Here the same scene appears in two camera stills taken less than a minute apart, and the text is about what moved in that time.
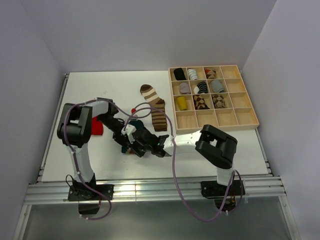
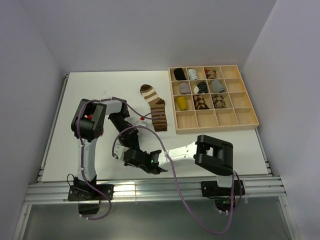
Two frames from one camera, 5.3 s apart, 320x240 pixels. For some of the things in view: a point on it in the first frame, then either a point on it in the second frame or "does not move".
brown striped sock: x=158 y=109 does not move
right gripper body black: x=140 y=149 -> x=144 y=168
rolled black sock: x=179 y=74 does not move
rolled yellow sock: x=182 y=103 does not move
